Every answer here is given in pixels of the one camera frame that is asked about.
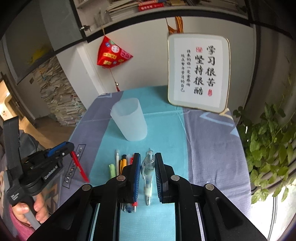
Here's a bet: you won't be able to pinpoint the red clicker pen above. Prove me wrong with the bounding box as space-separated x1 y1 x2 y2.
129 156 138 212

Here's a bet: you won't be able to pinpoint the clear gel pen white grip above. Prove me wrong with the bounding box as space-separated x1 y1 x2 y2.
140 150 155 206

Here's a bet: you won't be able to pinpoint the orange black pen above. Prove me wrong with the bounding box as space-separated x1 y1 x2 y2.
119 154 127 175

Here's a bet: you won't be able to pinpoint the white slim pen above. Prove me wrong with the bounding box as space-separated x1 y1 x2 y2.
115 150 120 176

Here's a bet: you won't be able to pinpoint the blue ink clear pen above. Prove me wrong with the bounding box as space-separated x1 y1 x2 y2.
121 203 133 213

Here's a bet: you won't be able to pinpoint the person's left hand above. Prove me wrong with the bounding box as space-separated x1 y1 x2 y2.
11 193 49 227

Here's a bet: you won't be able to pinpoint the tall stack of books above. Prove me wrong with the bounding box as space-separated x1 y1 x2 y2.
33 56 86 126

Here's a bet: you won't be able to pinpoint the blue grey patterned tablecloth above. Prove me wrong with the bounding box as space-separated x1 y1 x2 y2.
53 85 253 241

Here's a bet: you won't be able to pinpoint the translucent white pen cup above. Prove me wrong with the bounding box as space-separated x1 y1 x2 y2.
110 98 147 142

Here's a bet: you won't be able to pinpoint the yellow plush toy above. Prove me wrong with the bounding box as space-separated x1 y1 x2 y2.
28 45 52 65

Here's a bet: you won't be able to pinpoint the red hanging fabric ornament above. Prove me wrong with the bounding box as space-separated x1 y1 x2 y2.
97 36 133 69

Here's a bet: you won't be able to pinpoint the white bookshelf cabinet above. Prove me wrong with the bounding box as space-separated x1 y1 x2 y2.
4 0 255 84

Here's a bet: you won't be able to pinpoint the green potted plant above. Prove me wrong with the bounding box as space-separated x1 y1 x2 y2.
232 74 296 204

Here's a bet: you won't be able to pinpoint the framed calligraphy sign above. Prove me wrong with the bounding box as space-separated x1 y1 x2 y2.
168 34 231 113

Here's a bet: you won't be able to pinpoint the glass cabinet door left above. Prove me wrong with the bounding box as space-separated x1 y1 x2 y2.
1 1 82 83

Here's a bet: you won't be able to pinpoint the red books on shelf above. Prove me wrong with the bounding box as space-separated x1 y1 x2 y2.
138 3 165 11

